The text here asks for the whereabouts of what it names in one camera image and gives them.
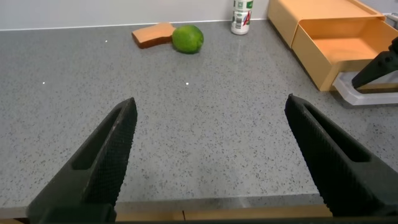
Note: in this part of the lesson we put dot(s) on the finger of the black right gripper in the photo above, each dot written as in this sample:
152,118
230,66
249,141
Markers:
376,68

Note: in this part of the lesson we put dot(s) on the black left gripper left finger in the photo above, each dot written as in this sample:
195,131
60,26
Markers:
99,168

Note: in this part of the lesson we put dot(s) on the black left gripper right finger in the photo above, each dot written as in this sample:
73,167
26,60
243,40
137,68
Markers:
339,171

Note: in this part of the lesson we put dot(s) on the yellow drawer cabinet case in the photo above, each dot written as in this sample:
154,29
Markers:
311,9

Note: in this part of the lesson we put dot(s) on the brown toast slice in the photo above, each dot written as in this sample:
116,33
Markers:
152,34

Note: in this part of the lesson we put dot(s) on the white milk drink bottle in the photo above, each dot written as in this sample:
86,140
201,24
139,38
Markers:
241,18

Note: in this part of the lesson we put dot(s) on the green lime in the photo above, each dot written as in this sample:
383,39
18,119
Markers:
187,39

